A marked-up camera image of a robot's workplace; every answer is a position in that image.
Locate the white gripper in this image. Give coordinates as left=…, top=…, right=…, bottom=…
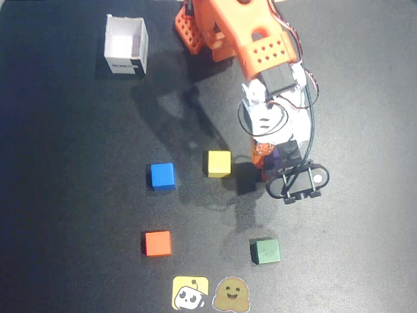
left=241, top=63, right=313, bottom=171

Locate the purple wooden cube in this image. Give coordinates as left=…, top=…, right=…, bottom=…
left=265, top=148, right=281, bottom=171

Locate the yellow wooden cube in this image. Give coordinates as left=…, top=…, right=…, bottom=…
left=202, top=149, right=233, bottom=179

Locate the green wooden cube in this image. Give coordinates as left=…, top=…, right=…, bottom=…
left=249, top=237, right=281, bottom=265

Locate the blue wooden cube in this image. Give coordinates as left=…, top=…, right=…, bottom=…
left=149, top=162, right=177, bottom=192

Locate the orange wooden cube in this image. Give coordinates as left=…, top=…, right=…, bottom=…
left=142, top=230, right=173, bottom=258

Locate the smiling emoji sticker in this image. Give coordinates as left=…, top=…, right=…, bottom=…
left=212, top=276, right=252, bottom=313

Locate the yellow robot sticker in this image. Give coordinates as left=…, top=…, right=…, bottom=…
left=171, top=276, right=210, bottom=311

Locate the white open cardboard box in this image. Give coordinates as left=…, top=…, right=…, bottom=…
left=103, top=14, right=150, bottom=81

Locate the black felt mat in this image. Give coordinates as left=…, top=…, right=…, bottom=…
left=0, top=0, right=417, bottom=313

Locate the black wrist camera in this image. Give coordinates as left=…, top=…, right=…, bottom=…
left=265, top=158, right=330, bottom=205

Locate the black camera cable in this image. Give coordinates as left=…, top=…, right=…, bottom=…
left=298, top=61, right=317, bottom=166

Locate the red white servo cable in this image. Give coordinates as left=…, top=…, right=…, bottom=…
left=266, top=0, right=322, bottom=112

